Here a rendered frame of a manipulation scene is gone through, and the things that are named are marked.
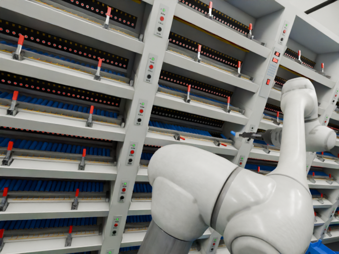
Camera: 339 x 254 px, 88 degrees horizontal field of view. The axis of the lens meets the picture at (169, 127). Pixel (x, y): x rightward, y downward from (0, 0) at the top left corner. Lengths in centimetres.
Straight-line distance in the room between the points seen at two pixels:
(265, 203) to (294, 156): 26
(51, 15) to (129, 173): 70
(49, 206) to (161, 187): 72
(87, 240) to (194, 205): 87
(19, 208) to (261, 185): 95
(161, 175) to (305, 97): 59
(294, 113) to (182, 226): 48
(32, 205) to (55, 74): 58
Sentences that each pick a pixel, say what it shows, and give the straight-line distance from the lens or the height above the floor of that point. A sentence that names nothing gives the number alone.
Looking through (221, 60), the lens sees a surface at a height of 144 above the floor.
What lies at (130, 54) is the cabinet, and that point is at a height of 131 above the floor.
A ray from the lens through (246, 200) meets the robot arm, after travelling 32.
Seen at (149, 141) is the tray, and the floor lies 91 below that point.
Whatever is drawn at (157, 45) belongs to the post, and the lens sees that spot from 85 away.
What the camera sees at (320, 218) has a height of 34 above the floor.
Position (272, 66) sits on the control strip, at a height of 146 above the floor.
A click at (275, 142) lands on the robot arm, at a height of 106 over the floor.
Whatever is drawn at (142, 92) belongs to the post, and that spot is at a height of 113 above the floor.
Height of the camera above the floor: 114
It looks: 9 degrees down
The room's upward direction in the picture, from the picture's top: 14 degrees clockwise
